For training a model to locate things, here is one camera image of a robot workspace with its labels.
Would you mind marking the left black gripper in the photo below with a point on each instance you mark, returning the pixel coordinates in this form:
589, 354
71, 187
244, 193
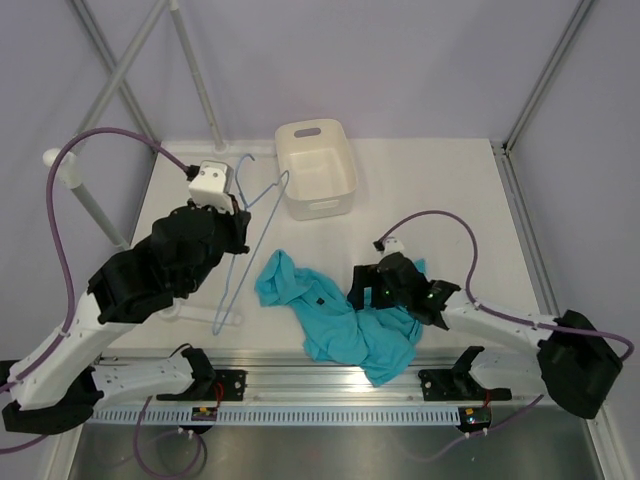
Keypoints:
237, 223

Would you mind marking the white plastic bin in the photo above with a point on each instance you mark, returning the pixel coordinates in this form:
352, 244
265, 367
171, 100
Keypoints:
322, 174

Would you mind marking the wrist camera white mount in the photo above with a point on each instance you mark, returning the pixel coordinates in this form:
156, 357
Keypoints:
211, 187
388, 246

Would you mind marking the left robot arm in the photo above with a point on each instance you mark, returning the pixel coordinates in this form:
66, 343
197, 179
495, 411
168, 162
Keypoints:
171, 263

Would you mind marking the aluminium frame post left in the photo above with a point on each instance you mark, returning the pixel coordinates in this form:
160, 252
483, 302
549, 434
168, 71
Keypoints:
115, 69

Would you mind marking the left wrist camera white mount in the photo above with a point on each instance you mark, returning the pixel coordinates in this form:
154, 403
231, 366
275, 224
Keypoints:
211, 187

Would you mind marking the light blue wire hanger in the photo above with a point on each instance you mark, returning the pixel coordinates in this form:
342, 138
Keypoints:
239, 270

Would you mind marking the aluminium frame post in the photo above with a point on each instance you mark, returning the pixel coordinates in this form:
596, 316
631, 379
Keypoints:
551, 69
115, 69

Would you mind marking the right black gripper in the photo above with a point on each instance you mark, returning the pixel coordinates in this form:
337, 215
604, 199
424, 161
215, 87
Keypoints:
366, 275

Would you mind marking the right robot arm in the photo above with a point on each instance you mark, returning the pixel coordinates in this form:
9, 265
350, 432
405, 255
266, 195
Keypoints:
565, 358

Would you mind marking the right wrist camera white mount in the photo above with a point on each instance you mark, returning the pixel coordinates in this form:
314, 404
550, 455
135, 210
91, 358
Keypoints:
388, 246

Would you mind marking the aluminium mounting rail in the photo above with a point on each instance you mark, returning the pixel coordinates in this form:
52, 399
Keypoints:
292, 377

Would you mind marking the white slotted cable duct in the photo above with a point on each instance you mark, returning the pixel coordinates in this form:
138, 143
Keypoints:
158, 415

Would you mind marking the aluminium frame post right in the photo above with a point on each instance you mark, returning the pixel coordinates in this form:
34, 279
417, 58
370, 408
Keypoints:
551, 69

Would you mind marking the turquoise t shirt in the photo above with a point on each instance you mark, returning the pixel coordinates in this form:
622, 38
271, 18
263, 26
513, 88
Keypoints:
380, 342

